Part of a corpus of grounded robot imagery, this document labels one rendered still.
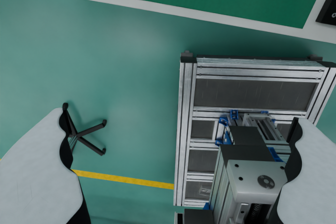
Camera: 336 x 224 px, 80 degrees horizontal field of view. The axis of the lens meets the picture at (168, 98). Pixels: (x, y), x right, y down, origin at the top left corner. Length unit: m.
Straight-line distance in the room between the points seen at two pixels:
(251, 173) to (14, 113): 1.79
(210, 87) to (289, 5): 0.73
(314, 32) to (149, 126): 1.26
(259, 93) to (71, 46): 1.20
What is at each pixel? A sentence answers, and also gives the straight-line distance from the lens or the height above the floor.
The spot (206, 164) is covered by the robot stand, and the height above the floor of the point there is 0.21.
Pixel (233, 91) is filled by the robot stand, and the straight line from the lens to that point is 1.23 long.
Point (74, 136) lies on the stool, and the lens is 1.74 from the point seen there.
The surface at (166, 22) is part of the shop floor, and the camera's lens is 1.28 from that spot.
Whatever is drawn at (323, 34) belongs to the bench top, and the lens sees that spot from 0.63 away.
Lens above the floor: 1.26
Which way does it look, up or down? 60 degrees down
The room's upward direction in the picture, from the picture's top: 175 degrees counter-clockwise
